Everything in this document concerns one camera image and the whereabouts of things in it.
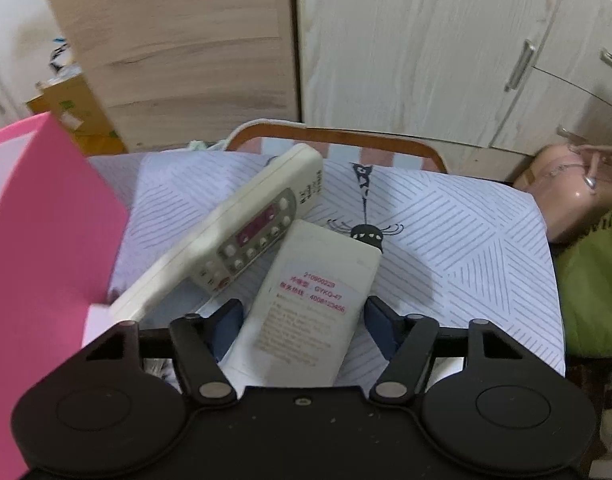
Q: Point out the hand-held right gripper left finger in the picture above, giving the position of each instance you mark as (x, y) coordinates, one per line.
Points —
(228, 325)

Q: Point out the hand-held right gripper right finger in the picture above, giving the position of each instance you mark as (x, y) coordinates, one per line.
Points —
(380, 325)

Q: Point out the white remote with pink label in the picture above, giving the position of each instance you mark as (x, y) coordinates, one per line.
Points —
(311, 280)

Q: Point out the cream button remote control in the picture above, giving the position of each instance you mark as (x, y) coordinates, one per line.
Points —
(246, 210)

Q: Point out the pink cardboard box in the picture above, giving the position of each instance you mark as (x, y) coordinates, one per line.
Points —
(46, 235)

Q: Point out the white striped cloth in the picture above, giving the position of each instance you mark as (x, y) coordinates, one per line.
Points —
(460, 240)

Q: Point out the green bag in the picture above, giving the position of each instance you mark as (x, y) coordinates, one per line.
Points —
(595, 285)

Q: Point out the pink handbag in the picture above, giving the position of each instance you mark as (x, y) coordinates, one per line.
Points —
(560, 195)

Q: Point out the light wood wardrobe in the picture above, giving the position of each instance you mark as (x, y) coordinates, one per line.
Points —
(410, 35)

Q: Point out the wooden shelf cabinet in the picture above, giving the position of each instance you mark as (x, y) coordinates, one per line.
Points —
(186, 35)

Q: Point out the brown wooden rail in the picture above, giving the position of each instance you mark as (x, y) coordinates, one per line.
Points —
(385, 141)

